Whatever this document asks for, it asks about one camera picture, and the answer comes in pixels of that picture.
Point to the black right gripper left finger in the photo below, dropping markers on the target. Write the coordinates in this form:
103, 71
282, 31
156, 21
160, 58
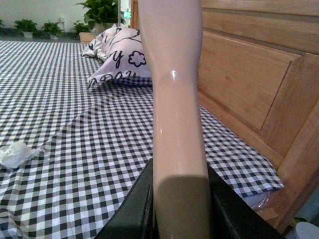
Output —
135, 218

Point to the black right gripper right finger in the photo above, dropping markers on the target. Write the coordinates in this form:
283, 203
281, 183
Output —
232, 217

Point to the beige hand brush black bristles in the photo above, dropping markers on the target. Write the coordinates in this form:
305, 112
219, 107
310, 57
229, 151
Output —
171, 32

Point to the checkered black white bedsheet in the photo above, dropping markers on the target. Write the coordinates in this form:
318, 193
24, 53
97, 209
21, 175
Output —
96, 146

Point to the crumpled white tissue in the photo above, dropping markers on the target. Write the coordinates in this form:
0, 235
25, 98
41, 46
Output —
17, 153

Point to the wooden headboard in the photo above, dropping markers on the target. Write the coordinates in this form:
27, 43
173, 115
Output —
259, 75

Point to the white pillow black doodles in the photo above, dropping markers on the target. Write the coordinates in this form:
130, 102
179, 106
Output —
120, 49

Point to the small potted plant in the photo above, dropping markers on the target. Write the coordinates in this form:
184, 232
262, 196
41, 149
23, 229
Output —
26, 26
52, 30
81, 27

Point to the large potted green plant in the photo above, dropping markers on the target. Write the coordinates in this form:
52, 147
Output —
102, 14

